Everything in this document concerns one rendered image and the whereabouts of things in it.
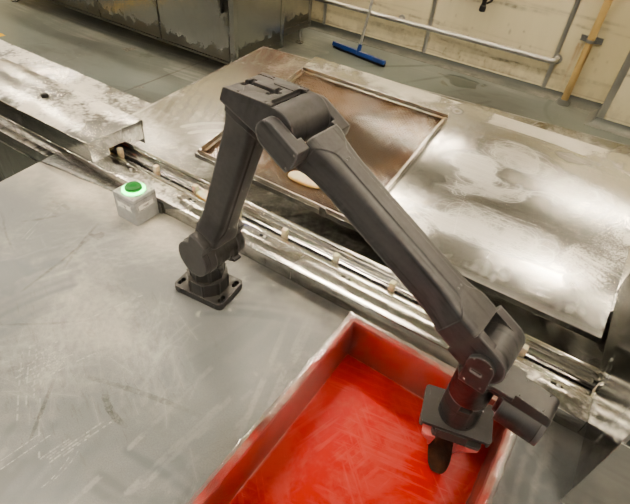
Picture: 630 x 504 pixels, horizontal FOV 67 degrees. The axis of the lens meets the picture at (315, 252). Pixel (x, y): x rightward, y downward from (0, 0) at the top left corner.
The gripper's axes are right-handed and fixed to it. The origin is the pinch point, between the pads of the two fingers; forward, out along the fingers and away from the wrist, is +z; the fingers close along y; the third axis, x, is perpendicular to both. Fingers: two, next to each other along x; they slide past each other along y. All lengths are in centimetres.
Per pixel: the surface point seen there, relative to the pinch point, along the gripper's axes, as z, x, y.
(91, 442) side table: 4, -18, -52
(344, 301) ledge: 1.2, 23.8, -23.2
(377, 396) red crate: 3.3, 6.3, -11.6
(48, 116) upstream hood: -6, 50, -117
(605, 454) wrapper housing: -10.9, 0.1, 19.7
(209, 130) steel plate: 4, 79, -84
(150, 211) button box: 2, 34, -75
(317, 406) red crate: 3.4, 0.5, -20.9
